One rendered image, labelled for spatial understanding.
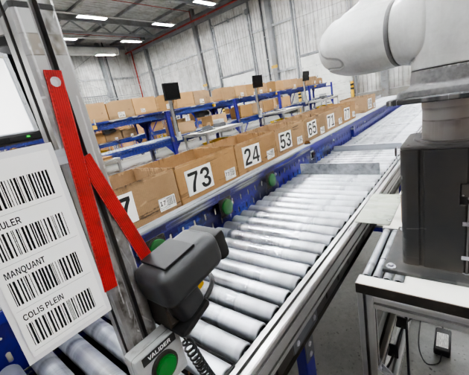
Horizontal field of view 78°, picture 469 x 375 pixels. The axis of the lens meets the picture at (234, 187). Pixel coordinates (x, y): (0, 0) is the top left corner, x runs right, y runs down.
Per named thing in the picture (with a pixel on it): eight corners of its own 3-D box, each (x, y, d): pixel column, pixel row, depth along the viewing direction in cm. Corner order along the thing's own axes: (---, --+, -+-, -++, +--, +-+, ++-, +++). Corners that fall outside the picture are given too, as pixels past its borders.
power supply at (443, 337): (450, 359, 127) (450, 353, 126) (433, 354, 131) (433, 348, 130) (451, 335, 138) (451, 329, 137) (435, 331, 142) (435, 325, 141)
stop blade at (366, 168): (380, 178, 155) (379, 162, 153) (301, 177, 184) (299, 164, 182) (380, 178, 156) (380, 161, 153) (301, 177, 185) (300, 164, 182)
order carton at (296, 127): (278, 158, 176) (274, 130, 172) (240, 159, 195) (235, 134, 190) (305, 143, 205) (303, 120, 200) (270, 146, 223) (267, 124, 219)
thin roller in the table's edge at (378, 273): (380, 277, 75) (398, 229, 96) (371, 274, 76) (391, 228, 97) (380, 283, 76) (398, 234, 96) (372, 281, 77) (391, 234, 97)
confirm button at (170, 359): (161, 386, 35) (155, 367, 35) (154, 380, 36) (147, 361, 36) (179, 367, 38) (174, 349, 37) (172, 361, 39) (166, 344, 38)
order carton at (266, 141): (240, 178, 148) (234, 145, 143) (199, 177, 167) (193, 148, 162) (278, 158, 176) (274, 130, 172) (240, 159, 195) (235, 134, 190)
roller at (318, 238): (335, 254, 98) (333, 240, 97) (221, 233, 131) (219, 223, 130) (340, 246, 102) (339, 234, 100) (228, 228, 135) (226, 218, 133)
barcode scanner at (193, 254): (243, 280, 43) (223, 222, 39) (188, 347, 35) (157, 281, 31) (211, 271, 47) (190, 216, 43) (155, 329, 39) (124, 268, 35)
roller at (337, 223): (348, 236, 108) (346, 224, 106) (238, 221, 141) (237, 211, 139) (351, 230, 111) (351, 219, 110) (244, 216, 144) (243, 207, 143)
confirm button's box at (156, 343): (151, 409, 35) (135, 366, 33) (137, 396, 37) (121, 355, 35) (191, 366, 40) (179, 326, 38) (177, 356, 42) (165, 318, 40)
